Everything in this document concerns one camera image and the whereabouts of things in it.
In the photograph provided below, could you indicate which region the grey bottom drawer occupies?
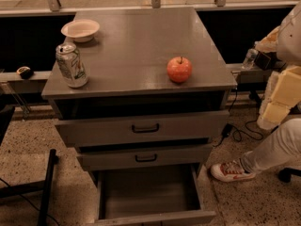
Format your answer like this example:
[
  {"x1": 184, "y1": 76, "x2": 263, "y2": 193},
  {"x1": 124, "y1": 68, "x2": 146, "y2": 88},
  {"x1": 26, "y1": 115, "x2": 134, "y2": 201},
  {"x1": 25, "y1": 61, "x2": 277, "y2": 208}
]
[{"x1": 87, "y1": 164, "x2": 216, "y2": 226}]

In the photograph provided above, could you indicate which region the grey drawer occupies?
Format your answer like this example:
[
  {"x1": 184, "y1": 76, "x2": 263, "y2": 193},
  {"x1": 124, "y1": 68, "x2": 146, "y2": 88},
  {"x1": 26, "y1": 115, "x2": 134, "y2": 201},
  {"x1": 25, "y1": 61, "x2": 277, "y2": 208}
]
[
  {"x1": 77, "y1": 143, "x2": 212, "y2": 171},
  {"x1": 55, "y1": 110, "x2": 229, "y2": 147},
  {"x1": 87, "y1": 164, "x2": 216, "y2": 226}
]

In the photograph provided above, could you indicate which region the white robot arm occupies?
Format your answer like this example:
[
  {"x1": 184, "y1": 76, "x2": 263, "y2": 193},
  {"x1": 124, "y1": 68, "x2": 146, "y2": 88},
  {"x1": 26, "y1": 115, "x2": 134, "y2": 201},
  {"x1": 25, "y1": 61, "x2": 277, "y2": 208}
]
[{"x1": 256, "y1": 2, "x2": 301, "y2": 130}]

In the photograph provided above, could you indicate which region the grey drawer cabinet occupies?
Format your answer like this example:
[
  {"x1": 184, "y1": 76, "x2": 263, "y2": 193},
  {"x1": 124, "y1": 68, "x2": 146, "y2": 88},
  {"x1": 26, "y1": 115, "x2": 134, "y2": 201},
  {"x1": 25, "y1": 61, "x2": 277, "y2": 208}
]
[{"x1": 42, "y1": 8, "x2": 236, "y2": 157}]

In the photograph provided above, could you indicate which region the grey top drawer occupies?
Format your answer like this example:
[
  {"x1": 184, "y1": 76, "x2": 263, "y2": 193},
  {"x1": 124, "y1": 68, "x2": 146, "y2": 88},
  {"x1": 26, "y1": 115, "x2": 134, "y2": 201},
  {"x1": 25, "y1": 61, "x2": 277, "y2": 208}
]
[{"x1": 55, "y1": 110, "x2": 229, "y2": 147}]

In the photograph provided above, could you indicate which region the grey middle drawer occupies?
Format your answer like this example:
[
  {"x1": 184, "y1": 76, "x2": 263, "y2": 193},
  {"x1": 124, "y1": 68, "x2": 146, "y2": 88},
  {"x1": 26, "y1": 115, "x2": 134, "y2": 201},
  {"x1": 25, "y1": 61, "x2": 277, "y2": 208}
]
[{"x1": 77, "y1": 143, "x2": 212, "y2": 171}]

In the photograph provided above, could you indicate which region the red apple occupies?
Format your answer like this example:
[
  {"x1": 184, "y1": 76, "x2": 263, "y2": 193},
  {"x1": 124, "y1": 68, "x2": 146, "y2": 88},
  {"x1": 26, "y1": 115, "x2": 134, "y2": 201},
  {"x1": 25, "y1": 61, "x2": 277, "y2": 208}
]
[{"x1": 166, "y1": 56, "x2": 192, "y2": 83}]

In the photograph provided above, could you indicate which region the green white soda can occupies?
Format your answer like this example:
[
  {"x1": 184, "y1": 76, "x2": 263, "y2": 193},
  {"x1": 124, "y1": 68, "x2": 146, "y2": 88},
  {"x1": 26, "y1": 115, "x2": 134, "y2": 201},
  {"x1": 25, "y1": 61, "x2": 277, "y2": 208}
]
[{"x1": 55, "y1": 42, "x2": 87, "y2": 89}]

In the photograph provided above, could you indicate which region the white paper bowl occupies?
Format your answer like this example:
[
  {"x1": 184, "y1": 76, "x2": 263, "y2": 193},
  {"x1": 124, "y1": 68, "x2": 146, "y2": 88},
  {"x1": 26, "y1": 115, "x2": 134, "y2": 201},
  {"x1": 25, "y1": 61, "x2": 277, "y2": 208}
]
[{"x1": 61, "y1": 19, "x2": 100, "y2": 42}]

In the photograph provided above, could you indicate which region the red white sneaker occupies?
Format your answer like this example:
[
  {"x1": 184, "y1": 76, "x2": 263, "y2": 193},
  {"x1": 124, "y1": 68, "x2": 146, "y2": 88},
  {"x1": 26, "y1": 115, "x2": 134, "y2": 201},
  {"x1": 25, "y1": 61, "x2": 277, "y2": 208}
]
[{"x1": 210, "y1": 160, "x2": 255, "y2": 183}]

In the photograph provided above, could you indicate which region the black table leg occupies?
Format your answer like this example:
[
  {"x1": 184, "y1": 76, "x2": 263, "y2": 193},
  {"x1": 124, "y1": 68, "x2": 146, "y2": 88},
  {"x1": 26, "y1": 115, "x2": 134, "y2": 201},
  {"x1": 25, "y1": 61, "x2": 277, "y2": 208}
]
[{"x1": 249, "y1": 90, "x2": 262, "y2": 108}]

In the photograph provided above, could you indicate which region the clear plastic water bottle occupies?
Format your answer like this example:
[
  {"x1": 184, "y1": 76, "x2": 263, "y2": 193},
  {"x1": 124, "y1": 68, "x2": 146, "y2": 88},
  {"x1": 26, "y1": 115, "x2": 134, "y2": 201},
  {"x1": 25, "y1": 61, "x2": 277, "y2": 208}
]
[{"x1": 242, "y1": 41, "x2": 259, "y2": 70}]

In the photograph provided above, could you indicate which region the small black speaker box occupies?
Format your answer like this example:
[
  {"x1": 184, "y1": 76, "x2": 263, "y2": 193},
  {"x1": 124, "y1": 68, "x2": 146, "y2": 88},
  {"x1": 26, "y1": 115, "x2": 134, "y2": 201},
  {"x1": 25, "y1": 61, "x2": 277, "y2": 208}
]
[{"x1": 255, "y1": 52, "x2": 277, "y2": 71}]

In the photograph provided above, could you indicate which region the yellow black tape measure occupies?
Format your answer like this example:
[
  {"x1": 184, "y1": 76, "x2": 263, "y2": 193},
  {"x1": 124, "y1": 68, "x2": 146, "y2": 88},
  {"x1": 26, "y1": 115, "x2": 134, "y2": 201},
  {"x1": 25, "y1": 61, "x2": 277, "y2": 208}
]
[{"x1": 17, "y1": 66, "x2": 34, "y2": 79}]

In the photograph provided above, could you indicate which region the light trouser leg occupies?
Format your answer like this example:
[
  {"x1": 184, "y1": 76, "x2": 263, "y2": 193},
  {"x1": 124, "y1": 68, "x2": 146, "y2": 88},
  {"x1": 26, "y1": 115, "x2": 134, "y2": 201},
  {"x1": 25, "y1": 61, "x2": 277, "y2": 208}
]
[{"x1": 240, "y1": 118, "x2": 301, "y2": 174}]

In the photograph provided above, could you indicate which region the black chair base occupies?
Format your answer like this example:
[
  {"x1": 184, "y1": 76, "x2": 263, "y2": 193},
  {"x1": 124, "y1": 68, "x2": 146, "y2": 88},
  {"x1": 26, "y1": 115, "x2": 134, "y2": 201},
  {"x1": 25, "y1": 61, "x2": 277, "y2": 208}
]
[{"x1": 278, "y1": 168, "x2": 301, "y2": 183}]

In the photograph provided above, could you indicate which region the black power adapter with cable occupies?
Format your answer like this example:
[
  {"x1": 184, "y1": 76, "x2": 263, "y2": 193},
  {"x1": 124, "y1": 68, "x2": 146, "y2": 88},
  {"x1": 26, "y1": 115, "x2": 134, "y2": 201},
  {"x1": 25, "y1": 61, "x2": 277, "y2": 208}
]
[{"x1": 214, "y1": 88, "x2": 265, "y2": 148}]

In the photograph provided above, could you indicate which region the black stand frame left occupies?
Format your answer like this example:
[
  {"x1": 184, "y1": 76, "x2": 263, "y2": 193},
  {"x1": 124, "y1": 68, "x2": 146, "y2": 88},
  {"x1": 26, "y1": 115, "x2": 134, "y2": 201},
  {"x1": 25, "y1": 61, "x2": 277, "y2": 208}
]
[{"x1": 0, "y1": 105, "x2": 60, "y2": 226}]

